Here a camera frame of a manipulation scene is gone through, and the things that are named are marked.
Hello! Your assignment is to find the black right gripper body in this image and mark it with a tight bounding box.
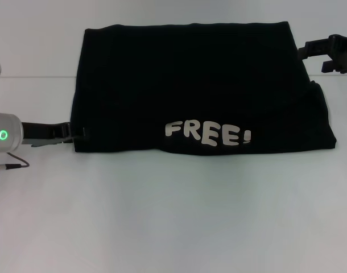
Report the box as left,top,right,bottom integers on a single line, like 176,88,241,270
328,34,347,74

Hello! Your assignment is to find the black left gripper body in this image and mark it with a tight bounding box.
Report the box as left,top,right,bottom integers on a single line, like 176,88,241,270
21,121,64,148

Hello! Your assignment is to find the black t-shirt with FREE print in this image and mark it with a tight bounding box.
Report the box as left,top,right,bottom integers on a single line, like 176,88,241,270
70,21,338,157

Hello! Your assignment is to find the left arm grey cable with plug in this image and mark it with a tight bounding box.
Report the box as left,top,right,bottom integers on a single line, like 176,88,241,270
0,151,31,177

